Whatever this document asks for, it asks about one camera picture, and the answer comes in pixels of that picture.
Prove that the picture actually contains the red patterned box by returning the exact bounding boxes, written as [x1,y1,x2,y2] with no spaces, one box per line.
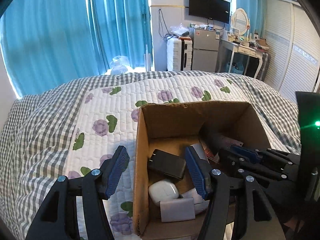
[200,133,244,163]

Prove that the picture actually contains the small white box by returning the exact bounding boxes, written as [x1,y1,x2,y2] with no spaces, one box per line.
[160,198,195,223]

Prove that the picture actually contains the white rounded earbud case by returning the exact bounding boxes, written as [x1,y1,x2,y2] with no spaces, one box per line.
[148,179,180,206]

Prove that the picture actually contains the black rectangular box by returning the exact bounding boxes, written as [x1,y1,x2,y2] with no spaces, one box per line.
[147,149,186,180]

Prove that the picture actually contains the floral quilted bedspread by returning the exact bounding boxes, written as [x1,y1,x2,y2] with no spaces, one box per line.
[1,71,301,239]

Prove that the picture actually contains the white louvered wardrobe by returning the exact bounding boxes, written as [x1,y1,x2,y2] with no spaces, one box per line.
[264,0,319,102]

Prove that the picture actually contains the brown cardboard box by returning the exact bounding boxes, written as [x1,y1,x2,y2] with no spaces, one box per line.
[133,101,270,239]

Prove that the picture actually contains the white dressing table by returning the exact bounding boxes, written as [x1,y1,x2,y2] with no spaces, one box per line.
[215,39,271,81]

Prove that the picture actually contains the oval vanity mirror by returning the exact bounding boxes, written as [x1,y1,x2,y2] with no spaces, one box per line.
[231,8,250,36]

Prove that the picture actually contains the silver mini fridge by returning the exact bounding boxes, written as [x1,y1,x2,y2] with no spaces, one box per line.
[191,28,220,73]

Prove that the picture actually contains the white suitcase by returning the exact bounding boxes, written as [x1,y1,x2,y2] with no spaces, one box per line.
[167,37,193,72]

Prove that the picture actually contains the clear plastic bag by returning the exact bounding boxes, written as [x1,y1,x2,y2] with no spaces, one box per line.
[110,56,132,75]

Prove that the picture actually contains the right blue curtain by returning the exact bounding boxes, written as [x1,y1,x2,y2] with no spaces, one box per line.
[236,0,266,37]

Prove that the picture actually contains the blue curtain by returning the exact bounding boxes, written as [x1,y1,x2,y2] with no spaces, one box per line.
[86,0,152,71]
[236,0,266,37]
[1,0,107,96]

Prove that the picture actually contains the plastic bag on suitcase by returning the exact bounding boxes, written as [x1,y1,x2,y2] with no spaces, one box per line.
[170,23,190,37]

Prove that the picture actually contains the left blue curtain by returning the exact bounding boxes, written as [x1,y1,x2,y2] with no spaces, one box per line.
[1,0,107,96]

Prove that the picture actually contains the middle blue curtain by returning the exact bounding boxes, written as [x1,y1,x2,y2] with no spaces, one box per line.
[86,0,152,71]

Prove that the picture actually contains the black wall television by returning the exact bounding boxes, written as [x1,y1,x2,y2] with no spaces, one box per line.
[189,0,231,24]

